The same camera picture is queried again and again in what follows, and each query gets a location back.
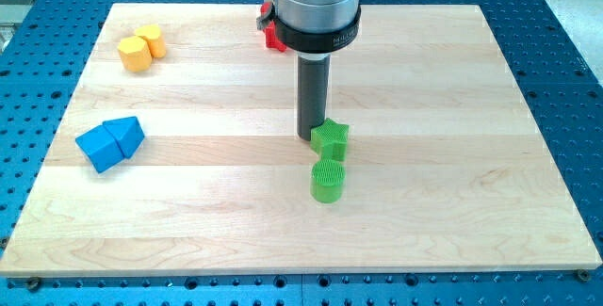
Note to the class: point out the blue triangle block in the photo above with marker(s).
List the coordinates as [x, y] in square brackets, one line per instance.
[127, 132]

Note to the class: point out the green circle block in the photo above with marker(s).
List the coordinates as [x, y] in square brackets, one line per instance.
[327, 179]

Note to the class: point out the red star block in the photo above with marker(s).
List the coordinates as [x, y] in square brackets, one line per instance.
[271, 41]

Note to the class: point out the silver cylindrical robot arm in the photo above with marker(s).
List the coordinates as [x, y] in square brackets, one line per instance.
[313, 29]

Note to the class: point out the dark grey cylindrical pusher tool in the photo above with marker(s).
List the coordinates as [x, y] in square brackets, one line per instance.
[312, 82]

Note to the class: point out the light wooden board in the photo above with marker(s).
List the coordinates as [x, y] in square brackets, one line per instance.
[446, 168]

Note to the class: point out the green star block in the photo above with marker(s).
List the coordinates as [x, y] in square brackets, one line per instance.
[330, 140]

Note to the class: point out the yellow hexagon block front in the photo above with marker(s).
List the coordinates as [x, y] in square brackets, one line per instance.
[135, 54]

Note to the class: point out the blue cube block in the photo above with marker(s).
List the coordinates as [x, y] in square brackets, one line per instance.
[101, 148]

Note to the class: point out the yellow block rear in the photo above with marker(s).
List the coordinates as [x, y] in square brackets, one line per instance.
[152, 34]

